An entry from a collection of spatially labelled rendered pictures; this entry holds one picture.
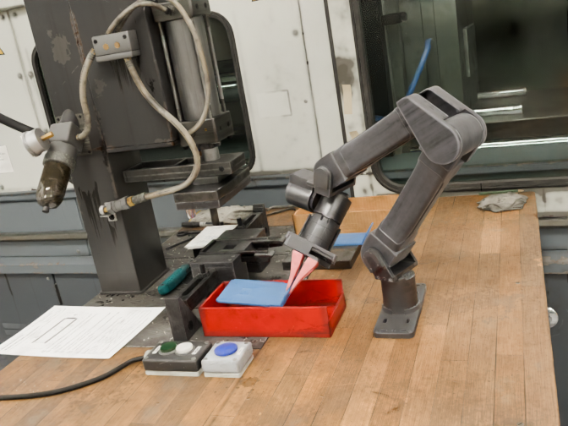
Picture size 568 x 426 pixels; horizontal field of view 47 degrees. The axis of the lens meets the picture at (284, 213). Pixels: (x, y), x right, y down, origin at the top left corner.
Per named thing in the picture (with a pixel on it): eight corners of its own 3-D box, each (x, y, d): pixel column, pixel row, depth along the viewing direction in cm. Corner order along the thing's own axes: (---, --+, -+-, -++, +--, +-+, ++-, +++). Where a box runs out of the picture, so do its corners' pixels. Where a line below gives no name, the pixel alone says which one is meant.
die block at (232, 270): (239, 298, 139) (233, 265, 136) (197, 299, 142) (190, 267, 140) (270, 261, 156) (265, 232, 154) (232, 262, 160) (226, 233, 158)
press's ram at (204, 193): (227, 221, 133) (198, 73, 124) (117, 226, 142) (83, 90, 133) (258, 193, 149) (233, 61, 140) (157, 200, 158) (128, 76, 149)
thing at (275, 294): (289, 308, 120) (286, 294, 119) (215, 302, 126) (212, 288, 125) (303, 286, 126) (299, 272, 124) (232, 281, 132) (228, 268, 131)
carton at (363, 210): (395, 240, 158) (390, 209, 156) (297, 244, 167) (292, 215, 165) (402, 221, 170) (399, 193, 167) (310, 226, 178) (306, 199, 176)
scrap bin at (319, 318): (330, 337, 116) (325, 307, 114) (204, 336, 125) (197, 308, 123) (346, 306, 127) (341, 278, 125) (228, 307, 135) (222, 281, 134)
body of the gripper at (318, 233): (285, 243, 126) (303, 209, 127) (332, 267, 125) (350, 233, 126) (282, 238, 120) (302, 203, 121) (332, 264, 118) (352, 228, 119)
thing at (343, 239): (368, 244, 150) (367, 232, 150) (305, 247, 156) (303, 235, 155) (374, 233, 157) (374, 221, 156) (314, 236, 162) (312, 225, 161)
